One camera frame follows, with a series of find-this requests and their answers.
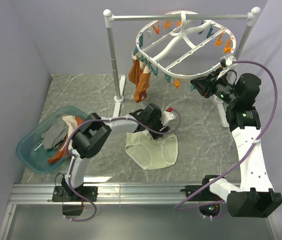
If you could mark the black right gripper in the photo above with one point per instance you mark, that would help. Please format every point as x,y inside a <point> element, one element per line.
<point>205,85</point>

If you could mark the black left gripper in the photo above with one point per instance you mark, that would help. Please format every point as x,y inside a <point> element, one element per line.
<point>154,134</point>

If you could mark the white oval clip hanger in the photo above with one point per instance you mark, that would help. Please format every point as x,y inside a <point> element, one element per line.
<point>182,46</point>

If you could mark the pale yellow underwear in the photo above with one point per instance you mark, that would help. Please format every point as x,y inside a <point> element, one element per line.
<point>152,154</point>

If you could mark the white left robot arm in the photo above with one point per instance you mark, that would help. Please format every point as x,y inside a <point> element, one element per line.
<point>89,137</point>

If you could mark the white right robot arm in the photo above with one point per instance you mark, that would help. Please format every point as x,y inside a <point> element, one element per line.
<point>245,187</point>

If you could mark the orange hanging underwear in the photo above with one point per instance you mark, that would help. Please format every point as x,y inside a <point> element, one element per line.
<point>139,75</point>

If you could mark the orange clothes peg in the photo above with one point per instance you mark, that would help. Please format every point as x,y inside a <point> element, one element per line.
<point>176,82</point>

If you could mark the white drying rack stand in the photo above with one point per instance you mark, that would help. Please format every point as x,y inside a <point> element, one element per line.
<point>239,24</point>

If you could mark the cream cloth in basket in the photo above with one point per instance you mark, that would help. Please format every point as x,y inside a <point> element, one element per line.
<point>71,122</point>

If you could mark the orange cloth in basket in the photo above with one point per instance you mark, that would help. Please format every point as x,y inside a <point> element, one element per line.
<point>62,151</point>

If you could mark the grey cloth in basket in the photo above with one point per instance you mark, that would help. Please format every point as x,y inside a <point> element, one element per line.
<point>54,134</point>

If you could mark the teal plastic basket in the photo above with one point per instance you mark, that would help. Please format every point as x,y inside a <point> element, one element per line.
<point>30,149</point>

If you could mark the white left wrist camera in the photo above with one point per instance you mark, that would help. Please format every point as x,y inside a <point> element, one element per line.
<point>167,116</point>

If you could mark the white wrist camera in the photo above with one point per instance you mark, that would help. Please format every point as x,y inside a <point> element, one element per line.
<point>167,116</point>
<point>227,63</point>

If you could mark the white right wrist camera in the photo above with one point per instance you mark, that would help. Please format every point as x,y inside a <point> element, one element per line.
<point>227,63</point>

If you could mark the aluminium mounting rail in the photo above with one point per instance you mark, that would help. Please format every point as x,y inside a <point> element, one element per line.
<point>125,211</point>

